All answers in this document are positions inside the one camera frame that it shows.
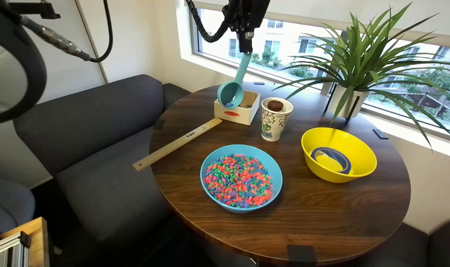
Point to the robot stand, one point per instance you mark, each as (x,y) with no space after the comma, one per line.
(36,241)

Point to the printed paper cup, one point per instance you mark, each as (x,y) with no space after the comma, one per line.
(273,126)

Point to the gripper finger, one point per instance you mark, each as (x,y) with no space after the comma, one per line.
(241,40)
(256,15)

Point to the dark grey sofa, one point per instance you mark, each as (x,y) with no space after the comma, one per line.
(443,244)
(99,148)

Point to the brown round lid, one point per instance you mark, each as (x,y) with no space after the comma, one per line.
(275,105)

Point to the potted green plant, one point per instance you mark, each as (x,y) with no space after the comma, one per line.
(358,55)

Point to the blue plastic bowl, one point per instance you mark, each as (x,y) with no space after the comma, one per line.
(273,167)

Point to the wooden ruler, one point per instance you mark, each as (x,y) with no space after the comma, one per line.
(173,145)

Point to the teal plastic scooper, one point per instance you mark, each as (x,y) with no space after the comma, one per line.
(230,92)

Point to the yellow plastic bowl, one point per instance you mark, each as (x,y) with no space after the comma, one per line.
(358,148)

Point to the window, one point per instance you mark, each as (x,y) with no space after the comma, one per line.
(284,37)

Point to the white wooden box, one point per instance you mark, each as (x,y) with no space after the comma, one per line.
(240,116)

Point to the grey armchair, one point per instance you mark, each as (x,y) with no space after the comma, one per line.
(6,200)

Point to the heap of colourful beads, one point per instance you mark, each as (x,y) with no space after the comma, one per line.
(238,181)

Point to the blue tape roll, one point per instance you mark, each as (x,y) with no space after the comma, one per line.
(317,152)

